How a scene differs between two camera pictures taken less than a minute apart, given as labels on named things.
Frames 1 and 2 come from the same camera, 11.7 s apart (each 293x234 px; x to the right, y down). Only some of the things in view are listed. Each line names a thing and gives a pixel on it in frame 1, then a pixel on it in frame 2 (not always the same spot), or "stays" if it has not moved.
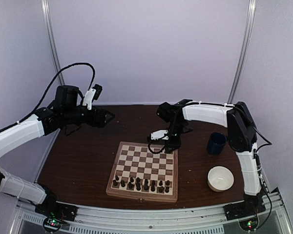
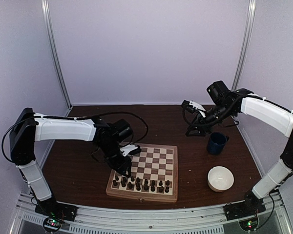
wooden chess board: x=138 y=173 stays
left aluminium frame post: x=50 y=24 stays
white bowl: x=220 y=179 stays
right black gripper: x=175 y=145 -> x=202 y=128
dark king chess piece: x=146 y=187 stays
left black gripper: x=101 y=112 -> x=121 y=166
